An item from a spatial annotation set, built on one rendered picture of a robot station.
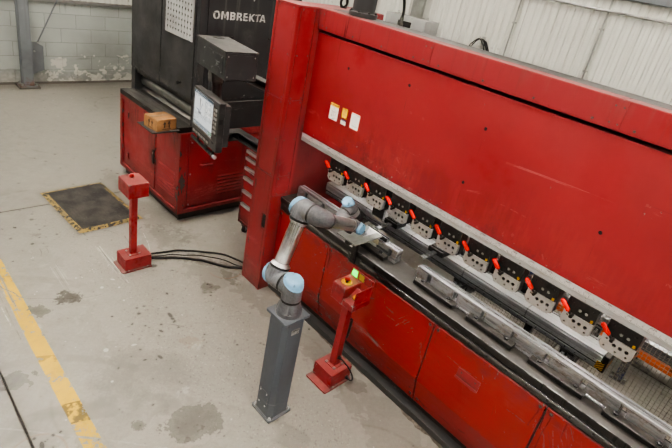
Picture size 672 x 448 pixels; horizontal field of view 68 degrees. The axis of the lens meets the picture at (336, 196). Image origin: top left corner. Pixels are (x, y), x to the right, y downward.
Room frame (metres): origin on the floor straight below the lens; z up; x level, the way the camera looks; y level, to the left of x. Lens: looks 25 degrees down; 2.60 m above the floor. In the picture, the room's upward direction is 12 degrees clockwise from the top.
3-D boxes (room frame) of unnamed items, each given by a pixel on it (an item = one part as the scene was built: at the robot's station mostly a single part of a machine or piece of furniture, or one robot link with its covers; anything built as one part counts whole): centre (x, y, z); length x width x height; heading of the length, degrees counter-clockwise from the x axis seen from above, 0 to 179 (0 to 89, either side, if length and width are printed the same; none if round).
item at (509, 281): (2.39, -1.03, 1.26); 0.15 x 0.09 x 0.17; 48
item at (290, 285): (2.28, 0.14, 0.94); 0.13 x 0.12 x 0.14; 54
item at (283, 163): (3.83, 0.30, 1.15); 0.85 x 0.25 x 2.30; 138
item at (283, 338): (2.28, 0.13, 0.39); 0.18 x 0.18 x 0.77; 49
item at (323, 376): (2.63, -0.20, 0.06); 0.25 x 0.20 x 0.12; 139
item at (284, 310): (2.28, 0.13, 0.82); 0.15 x 0.15 x 0.10
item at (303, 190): (3.41, 0.10, 0.92); 0.50 x 0.06 x 0.10; 48
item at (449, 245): (2.66, -0.73, 1.26); 0.15 x 0.09 x 0.17; 48
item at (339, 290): (2.65, -0.22, 0.75); 0.20 x 0.16 x 0.18; 49
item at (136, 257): (3.43, 1.57, 0.41); 0.25 x 0.20 x 0.83; 138
